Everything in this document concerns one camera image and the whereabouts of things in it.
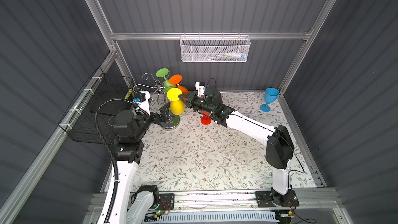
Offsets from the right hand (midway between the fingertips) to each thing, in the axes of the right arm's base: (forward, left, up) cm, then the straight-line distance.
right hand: (178, 98), depth 73 cm
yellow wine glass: (+2, +2, -8) cm, 9 cm away
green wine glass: (+19, +11, 0) cm, 22 cm away
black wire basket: (-14, +40, +1) cm, 43 cm away
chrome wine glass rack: (+7, +12, -1) cm, 14 cm away
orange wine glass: (+14, +2, 0) cm, 14 cm away
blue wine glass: (+18, -55, -18) cm, 60 cm away
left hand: (-6, +7, +5) cm, 10 cm away
